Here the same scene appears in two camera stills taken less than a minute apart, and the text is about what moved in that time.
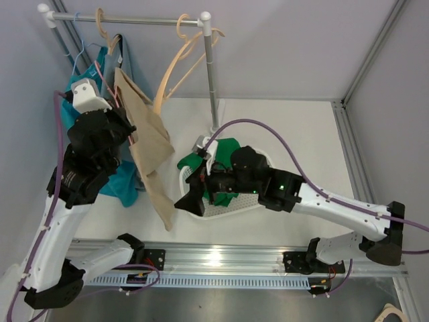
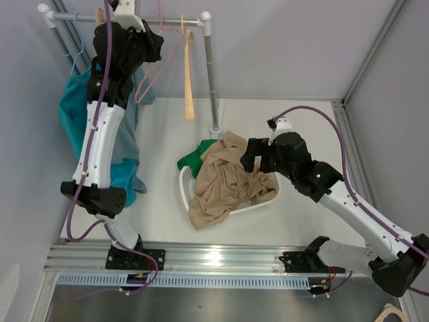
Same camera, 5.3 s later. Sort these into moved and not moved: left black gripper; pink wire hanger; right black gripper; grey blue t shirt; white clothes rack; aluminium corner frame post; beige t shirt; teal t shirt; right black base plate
Moved: pink wire hanger; grey blue t shirt; beige t shirt; right black gripper; left black gripper
Not moved: teal t shirt; aluminium corner frame post; white clothes rack; right black base plate
